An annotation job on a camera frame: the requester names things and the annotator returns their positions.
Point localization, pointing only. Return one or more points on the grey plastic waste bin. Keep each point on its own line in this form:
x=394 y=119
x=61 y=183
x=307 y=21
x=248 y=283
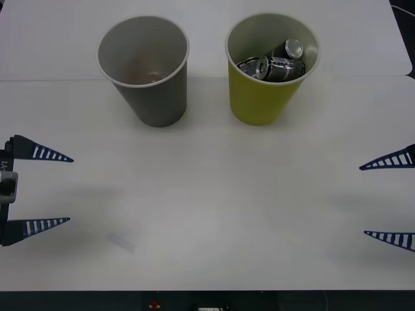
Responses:
x=162 y=97

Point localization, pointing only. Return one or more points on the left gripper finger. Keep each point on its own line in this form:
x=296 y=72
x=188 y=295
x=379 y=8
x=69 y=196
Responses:
x=22 y=149
x=16 y=231

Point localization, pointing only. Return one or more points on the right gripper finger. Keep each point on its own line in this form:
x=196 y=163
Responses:
x=400 y=239
x=398 y=160

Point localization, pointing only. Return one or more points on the yellow-green plastic waste bin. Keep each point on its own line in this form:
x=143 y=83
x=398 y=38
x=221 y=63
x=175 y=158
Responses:
x=256 y=100

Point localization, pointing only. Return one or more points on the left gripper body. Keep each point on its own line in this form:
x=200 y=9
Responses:
x=6 y=162

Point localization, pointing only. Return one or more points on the red round button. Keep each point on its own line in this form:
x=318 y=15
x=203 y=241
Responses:
x=154 y=304

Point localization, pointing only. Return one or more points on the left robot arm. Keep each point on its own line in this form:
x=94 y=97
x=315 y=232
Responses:
x=8 y=188

